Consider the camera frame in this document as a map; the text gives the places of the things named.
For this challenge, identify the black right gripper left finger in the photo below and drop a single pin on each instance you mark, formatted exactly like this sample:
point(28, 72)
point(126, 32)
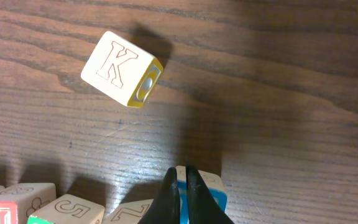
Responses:
point(165, 208)

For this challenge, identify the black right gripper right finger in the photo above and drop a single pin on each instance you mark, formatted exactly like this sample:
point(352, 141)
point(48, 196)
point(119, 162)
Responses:
point(202, 208)

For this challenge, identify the blue P wooden block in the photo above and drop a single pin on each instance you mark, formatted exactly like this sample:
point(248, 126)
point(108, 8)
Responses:
point(212, 181)

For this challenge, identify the red I block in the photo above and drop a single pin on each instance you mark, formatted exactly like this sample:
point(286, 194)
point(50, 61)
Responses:
point(128, 213)

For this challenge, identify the green R wooden block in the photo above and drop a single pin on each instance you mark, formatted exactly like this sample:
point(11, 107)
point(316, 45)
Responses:
point(68, 209)

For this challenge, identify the red U block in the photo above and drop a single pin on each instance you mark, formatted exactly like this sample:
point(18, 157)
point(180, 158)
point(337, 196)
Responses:
point(19, 201)

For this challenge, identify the plain wood top block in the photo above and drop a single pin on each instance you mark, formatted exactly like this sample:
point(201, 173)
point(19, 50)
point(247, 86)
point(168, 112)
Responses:
point(122, 70)

